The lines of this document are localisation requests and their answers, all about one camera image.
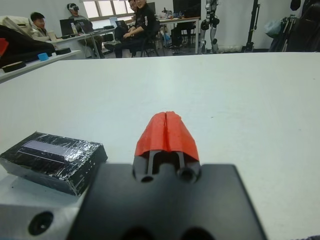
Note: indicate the large black screen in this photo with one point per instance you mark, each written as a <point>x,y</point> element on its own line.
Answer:
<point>186,7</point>

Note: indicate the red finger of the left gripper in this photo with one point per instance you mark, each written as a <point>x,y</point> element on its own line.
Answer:
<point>3,46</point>

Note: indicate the black metal stand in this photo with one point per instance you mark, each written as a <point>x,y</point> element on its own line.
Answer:
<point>251,25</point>

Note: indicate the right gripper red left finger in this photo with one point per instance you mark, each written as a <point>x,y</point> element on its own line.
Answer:
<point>152,135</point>

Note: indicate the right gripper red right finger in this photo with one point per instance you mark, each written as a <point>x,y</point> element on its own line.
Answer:
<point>181,135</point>

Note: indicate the clear drink bottle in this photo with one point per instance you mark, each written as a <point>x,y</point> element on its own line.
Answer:
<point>74,28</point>

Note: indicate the beige coat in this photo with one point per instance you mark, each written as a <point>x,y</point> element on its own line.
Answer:
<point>15,25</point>

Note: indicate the person with glasses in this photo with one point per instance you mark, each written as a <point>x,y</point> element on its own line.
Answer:
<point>132,6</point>

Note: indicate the white side table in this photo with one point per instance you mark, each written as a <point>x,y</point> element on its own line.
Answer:
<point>50,63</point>

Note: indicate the black gear pile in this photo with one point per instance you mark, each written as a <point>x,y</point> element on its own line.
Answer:
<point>302,30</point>

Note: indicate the white office desk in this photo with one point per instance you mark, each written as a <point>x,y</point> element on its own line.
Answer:
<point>97,33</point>

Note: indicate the black flat pad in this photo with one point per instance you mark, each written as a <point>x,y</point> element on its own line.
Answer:
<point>63,51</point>
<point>13,67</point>

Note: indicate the person wearing VR headset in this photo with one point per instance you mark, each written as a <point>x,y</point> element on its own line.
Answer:
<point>82,22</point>

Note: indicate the pale blue bag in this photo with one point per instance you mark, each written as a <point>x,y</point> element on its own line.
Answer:
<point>272,28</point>

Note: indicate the person in beige jacket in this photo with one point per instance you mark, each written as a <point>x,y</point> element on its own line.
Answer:
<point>40,30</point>

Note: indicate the black box lid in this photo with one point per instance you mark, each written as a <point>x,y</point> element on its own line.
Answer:
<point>57,160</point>

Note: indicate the person in black jacket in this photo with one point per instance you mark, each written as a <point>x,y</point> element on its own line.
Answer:
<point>142,27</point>

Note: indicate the black jacket heap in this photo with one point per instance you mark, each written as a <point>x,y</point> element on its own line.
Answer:
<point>27,51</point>

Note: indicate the black monitor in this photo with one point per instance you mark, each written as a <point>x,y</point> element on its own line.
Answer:
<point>66,27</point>

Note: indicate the small blue block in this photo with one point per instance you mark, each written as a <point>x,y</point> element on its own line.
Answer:
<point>42,57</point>

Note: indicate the black folding chair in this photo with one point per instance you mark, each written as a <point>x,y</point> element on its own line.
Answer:
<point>151,45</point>

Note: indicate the wood-topped work table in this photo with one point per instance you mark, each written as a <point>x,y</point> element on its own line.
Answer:
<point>180,19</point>

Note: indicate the open laptop with stickers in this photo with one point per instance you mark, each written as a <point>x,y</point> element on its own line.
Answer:
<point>86,26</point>

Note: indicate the silver humanoid robot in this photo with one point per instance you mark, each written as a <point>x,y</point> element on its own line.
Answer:
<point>210,32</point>

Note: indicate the small dark laptop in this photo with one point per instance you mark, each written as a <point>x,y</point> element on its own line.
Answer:
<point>121,24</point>

